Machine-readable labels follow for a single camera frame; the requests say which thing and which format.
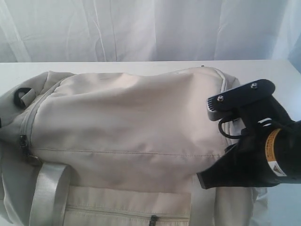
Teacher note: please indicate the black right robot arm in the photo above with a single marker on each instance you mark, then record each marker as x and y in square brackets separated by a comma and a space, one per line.
[267, 152]

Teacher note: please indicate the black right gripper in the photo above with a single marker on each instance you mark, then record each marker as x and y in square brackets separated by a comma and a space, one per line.
[245, 164]

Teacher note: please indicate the beige duffel bag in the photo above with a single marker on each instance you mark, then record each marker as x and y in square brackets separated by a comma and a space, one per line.
[114, 149]

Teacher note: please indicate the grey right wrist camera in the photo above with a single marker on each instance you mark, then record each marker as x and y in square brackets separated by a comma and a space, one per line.
[223, 104]

